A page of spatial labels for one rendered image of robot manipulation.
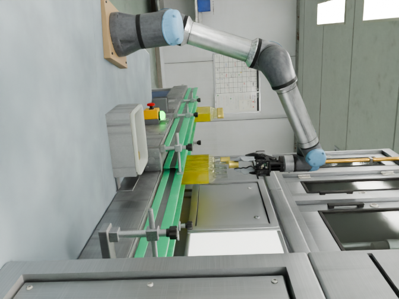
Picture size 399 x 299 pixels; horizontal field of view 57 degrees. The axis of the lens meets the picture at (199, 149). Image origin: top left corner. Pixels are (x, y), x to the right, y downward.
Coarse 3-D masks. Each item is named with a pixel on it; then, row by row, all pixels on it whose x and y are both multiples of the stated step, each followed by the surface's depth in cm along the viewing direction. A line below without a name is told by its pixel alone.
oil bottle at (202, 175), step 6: (186, 168) 155; (192, 168) 155; (198, 168) 155; (204, 168) 154; (210, 168) 154; (186, 174) 152; (192, 174) 152; (198, 174) 152; (204, 174) 152; (210, 174) 152; (186, 180) 153; (192, 180) 152; (198, 180) 152; (204, 180) 152; (210, 180) 152
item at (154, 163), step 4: (148, 148) 142; (152, 148) 142; (156, 148) 142; (148, 152) 142; (152, 152) 142; (156, 152) 142; (160, 152) 143; (148, 156) 143; (152, 156) 143; (156, 156) 143; (160, 156) 143; (148, 160) 143; (152, 160) 143; (156, 160) 143; (160, 160) 143; (148, 164) 144; (152, 164) 144; (156, 164) 144; (160, 164) 144; (144, 168) 145; (148, 168) 144; (152, 168) 144; (156, 168) 144; (160, 168) 144
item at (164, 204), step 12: (168, 180) 140; (180, 180) 139; (168, 192) 130; (156, 204) 120; (168, 204) 120; (156, 216) 113; (168, 216) 112; (144, 228) 106; (144, 240) 99; (168, 240) 99; (144, 252) 94
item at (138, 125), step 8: (136, 112) 135; (136, 120) 135; (136, 128) 136; (144, 128) 137; (136, 136) 121; (144, 136) 137; (136, 144) 121; (144, 144) 138; (136, 152) 122; (144, 152) 139; (136, 160) 123; (144, 160) 138; (136, 168) 125
